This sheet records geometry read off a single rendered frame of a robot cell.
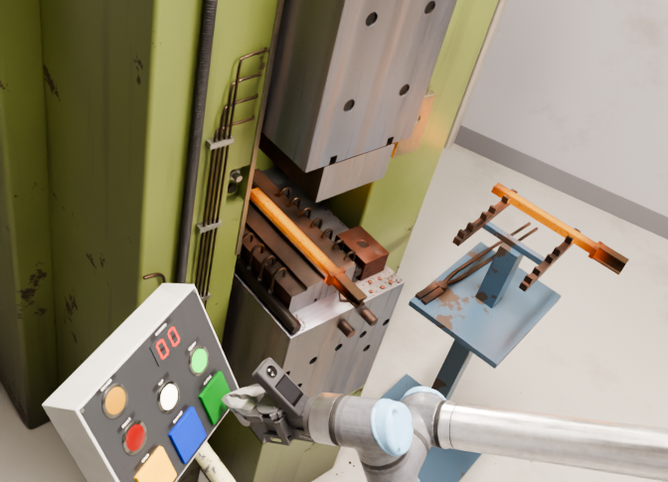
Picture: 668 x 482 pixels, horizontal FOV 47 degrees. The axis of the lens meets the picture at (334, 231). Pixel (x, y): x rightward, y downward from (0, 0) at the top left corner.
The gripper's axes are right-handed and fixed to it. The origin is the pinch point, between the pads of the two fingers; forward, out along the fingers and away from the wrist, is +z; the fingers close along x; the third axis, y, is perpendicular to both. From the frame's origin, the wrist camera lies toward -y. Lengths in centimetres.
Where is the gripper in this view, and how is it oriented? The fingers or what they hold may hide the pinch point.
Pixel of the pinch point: (227, 396)
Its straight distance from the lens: 152.9
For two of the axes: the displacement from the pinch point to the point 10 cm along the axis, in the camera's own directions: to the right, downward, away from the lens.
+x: 4.2, -5.4, 7.3
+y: 2.7, 8.4, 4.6
